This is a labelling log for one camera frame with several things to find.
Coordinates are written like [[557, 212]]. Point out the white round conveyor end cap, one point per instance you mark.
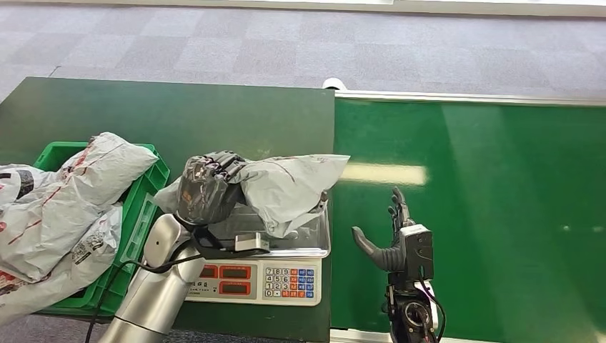
[[334, 84]]

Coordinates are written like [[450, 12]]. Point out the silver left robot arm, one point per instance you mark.
[[151, 298]]

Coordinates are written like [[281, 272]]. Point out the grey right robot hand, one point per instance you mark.
[[388, 259]]

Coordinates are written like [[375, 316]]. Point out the silver conveyor side rail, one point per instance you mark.
[[473, 98]]

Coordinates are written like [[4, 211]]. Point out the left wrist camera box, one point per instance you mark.
[[251, 242]]

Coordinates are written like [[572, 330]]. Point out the green plastic crate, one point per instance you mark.
[[139, 208]]

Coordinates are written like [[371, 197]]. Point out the grey mailer bag red print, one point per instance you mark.
[[284, 189]]

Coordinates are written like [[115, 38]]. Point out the green conveyor belt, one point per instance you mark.
[[521, 213]]

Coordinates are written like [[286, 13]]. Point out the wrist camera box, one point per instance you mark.
[[251, 242], [417, 253]]

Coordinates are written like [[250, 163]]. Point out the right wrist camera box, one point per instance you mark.
[[417, 253]]

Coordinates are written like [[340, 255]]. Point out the large white mailer red stripe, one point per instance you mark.
[[71, 199]]

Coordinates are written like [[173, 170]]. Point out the electronic scale steel tray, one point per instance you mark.
[[265, 284]]

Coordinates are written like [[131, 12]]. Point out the white mailer black mark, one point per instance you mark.
[[19, 182]]

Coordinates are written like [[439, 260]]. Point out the white mailer with QR code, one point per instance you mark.
[[71, 270]]

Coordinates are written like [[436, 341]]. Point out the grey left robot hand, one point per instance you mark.
[[206, 189]]

